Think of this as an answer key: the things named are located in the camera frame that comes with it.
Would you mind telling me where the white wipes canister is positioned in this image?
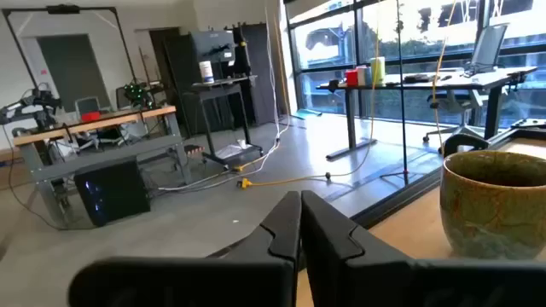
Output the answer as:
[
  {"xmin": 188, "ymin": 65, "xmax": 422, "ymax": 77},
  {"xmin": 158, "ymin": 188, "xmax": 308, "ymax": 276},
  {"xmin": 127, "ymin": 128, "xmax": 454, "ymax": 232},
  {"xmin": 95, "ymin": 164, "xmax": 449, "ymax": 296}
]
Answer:
[{"xmin": 198, "ymin": 60, "xmax": 216, "ymax": 85}]

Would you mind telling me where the white container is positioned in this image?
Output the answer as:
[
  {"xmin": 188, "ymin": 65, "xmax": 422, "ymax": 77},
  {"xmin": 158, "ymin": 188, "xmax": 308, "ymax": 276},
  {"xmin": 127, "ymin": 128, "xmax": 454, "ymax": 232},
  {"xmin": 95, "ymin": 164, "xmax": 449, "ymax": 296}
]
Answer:
[{"xmin": 357, "ymin": 65, "xmax": 373, "ymax": 87}]

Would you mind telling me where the green glazed ceramic mug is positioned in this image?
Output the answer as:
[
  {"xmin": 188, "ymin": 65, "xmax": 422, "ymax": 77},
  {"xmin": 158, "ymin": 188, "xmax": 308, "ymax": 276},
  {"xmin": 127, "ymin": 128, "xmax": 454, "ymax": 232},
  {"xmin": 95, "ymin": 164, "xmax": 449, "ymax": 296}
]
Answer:
[{"xmin": 439, "ymin": 149, "xmax": 546, "ymax": 261}]

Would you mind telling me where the black table edge hook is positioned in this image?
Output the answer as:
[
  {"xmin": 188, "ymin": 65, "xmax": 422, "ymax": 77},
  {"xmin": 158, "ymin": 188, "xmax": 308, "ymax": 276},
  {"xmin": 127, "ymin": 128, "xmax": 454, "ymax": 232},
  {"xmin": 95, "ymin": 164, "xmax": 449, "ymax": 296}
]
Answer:
[{"xmin": 442, "ymin": 132, "xmax": 491, "ymax": 159}]

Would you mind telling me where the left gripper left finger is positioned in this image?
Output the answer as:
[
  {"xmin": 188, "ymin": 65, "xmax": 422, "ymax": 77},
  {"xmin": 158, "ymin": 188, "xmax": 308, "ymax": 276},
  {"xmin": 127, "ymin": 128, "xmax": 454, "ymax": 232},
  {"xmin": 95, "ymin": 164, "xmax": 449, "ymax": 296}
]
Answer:
[{"xmin": 67, "ymin": 190, "xmax": 303, "ymax": 307}]

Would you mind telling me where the black computer tower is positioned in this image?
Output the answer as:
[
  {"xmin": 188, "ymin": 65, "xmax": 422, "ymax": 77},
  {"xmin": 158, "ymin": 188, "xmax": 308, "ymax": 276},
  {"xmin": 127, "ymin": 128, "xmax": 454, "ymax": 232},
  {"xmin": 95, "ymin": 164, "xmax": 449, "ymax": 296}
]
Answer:
[{"xmin": 73, "ymin": 156, "xmax": 152, "ymax": 228}]

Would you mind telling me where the yellow-green container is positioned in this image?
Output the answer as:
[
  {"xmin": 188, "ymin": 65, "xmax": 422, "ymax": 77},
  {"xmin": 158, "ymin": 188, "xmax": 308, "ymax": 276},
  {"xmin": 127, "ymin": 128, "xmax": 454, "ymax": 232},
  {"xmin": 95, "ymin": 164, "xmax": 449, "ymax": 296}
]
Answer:
[{"xmin": 369, "ymin": 56, "xmax": 387, "ymax": 86}]

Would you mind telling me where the teal floor mat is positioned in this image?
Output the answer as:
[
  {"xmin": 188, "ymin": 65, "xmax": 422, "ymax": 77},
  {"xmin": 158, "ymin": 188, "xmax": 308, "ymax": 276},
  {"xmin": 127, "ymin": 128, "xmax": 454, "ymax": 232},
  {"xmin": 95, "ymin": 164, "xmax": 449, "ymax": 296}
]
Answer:
[{"xmin": 292, "ymin": 107, "xmax": 323, "ymax": 121}]

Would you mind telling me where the white power cable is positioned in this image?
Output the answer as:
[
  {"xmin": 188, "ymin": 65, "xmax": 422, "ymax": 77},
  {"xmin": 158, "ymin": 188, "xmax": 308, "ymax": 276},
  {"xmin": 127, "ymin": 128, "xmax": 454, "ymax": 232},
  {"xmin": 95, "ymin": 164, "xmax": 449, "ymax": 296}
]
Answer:
[{"xmin": 157, "ymin": 0, "xmax": 292, "ymax": 192}]

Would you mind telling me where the wooden top workbench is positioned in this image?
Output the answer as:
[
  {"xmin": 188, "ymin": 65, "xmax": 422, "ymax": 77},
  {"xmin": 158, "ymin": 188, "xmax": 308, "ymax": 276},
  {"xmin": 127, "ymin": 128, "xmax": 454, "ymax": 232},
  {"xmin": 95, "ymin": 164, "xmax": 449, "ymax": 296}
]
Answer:
[{"xmin": 12, "ymin": 105, "xmax": 193, "ymax": 228}]

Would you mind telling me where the black office desk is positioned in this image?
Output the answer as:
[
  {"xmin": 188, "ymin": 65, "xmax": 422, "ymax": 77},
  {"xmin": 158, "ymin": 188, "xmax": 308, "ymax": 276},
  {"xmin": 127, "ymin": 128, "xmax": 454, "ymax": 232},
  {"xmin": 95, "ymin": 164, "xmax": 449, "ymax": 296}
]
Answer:
[{"xmin": 316, "ymin": 66, "xmax": 539, "ymax": 161}]

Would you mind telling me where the tall black cabinet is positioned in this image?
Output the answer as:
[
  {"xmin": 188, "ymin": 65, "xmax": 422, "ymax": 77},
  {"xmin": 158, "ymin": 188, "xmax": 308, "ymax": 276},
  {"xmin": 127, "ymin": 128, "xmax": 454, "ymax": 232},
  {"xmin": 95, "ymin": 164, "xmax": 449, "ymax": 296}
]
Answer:
[
  {"xmin": 237, "ymin": 23, "xmax": 283, "ymax": 125},
  {"xmin": 148, "ymin": 27, "xmax": 193, "ymax": 134}
]

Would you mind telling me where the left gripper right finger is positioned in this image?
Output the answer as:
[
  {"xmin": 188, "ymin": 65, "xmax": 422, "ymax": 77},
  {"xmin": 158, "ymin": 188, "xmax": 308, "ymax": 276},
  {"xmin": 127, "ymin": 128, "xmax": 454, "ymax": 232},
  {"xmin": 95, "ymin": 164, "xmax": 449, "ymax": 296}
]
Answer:
[{"xmin": 300, "ymin": 189, "xmax": 546, "ymax": 307}]

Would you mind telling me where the black aluminium table frame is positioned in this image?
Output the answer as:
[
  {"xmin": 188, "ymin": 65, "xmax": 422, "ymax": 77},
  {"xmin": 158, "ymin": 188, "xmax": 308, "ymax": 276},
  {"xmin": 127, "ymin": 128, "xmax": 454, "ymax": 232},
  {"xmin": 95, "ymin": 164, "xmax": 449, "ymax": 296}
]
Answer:
[{"xmin": 349, "ymin": 118, "xmax": 546, "ymax": 229}]

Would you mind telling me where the black frame rig with camera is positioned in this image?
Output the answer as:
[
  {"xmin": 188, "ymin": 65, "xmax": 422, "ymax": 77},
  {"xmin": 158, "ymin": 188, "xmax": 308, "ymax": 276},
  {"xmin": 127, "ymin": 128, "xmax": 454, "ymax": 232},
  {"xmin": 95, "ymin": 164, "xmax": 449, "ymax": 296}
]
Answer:
[{"xmin": 2, "ymin": 3, "xmax": 137, "ymax": 89}]

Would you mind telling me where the grey mesh office chair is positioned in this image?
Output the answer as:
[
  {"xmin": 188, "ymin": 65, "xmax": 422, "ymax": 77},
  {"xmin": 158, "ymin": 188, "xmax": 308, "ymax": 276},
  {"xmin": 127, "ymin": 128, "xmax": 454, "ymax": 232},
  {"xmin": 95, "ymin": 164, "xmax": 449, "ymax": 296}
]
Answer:
[{"xmin": 421, "ymin": 23, "xmax": 511, "ymax": 144}]

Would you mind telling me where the black tripod stand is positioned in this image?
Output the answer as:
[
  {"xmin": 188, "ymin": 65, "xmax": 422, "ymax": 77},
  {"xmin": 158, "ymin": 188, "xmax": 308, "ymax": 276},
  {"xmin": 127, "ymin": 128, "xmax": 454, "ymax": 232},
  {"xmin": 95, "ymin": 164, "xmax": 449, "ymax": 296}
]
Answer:
[{"xmin": 379, "ymin": 0, "xmax": 411, "ymax": 187}]

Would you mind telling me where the black rolling cart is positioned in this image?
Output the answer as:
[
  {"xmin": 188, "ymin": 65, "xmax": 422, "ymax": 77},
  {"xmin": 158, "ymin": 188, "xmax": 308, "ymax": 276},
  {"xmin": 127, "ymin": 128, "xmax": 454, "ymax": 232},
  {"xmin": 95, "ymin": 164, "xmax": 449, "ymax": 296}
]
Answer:
[{"xmin": 183, "ymin": 75, "xmax": 264, "ymax": 170}]

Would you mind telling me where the black keyboard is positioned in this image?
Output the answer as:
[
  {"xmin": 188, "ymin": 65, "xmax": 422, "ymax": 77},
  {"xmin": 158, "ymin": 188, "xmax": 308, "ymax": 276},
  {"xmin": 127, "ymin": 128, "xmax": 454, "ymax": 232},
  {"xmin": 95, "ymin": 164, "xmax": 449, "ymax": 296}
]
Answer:
[{"xmin": 402, "ymin": 73, "xmax": 433, "ymax": 84}]

